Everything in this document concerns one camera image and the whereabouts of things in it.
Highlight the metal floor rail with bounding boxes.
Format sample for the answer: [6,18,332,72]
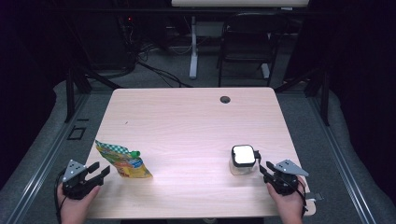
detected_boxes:
[307,96,378,224]
[6,92,92,224]

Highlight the grey metal table bracket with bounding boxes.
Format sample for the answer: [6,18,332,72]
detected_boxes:
[304,192,325,202]

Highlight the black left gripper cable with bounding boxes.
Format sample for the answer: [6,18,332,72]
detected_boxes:
[54,169,68,223]

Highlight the black metal stand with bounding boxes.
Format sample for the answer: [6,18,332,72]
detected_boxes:
[64,66,122,123]
[274,66,331,127]

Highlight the person's left hand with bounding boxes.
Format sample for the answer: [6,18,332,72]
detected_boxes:
[56,183,102,224]

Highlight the black floor cables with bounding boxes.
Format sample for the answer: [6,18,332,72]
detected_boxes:
[135,43,194,89]

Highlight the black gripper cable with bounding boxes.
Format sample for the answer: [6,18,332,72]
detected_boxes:
[54,169,68,223]
[292,178,309,217]

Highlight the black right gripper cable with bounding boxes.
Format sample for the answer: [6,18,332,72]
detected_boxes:
[292,178,309,217]

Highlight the white desk leg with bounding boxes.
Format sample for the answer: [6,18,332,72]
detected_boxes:
[189,15,199,80]

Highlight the person's right hand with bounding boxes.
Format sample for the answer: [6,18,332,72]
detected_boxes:
[266,175,308,224]

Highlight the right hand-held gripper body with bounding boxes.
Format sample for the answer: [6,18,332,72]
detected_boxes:
[263,159,310,196]

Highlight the yellow green spouted food pouch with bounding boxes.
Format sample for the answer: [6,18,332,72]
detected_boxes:
[94,139,153,179]

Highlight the white background desk top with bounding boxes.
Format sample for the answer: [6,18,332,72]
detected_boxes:
[171,0,310,7]

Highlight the black folding chair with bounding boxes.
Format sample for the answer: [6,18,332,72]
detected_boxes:
[217,12,289,88]

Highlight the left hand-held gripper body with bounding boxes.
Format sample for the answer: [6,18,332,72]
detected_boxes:
[62,159,104,200]

